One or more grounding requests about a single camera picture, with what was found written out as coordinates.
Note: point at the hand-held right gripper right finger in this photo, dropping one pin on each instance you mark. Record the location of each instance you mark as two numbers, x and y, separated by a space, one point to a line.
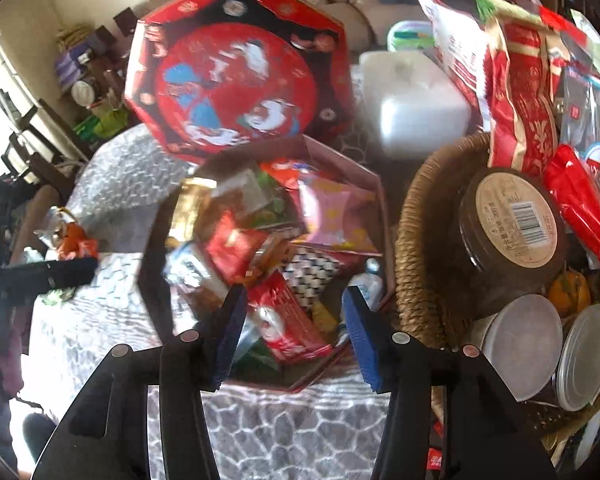
365 345

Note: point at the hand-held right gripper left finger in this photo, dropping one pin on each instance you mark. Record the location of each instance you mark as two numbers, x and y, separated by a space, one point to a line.
230 340

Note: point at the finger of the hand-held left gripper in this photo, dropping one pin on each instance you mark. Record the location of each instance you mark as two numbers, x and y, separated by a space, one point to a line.
55 272

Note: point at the orange snack packet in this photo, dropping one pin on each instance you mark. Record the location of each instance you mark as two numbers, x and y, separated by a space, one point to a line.
72 242

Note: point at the red octagonal box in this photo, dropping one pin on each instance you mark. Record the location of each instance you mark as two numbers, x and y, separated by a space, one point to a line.
152 270

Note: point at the white plastic container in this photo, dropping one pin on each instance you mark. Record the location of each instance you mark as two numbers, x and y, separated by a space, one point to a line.
415 105

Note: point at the green white lidded container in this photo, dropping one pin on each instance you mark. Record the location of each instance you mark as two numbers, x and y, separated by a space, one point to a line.
410 35

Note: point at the pile of snack packets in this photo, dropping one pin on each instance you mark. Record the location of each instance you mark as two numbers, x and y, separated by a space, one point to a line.
280 260

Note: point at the dark wooden chair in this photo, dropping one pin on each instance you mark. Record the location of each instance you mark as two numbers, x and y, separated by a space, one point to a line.
35 132

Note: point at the wicker basket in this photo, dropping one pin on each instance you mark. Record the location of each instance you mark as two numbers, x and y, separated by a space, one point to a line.
420 240

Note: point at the can with grey plastic lid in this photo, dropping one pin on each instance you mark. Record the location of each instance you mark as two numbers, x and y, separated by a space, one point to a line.
520 345
585 355

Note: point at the small round fan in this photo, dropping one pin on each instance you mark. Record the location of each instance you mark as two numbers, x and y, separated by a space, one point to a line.
83 93

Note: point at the purple boxes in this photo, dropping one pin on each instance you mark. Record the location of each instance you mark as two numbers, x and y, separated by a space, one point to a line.
72 60

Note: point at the brown jar with barcode lid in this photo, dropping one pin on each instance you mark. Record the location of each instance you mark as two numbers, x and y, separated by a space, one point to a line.
510 220

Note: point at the orange tangerine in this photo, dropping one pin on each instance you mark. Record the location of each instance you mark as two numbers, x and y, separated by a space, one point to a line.
570 290

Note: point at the red plastic bag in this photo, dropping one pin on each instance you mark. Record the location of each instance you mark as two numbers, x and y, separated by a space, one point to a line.
575 195

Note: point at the red rabbit print box lid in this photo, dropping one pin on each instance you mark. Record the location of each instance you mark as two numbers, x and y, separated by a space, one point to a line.
230 75

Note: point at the red gold tall packet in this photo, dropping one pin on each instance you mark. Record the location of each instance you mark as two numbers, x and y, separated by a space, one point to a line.
522 110

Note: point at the white red large packet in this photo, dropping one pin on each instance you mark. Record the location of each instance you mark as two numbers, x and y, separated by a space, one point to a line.
455 45

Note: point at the clear zip bag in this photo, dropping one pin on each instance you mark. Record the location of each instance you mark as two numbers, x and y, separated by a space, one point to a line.
582 110

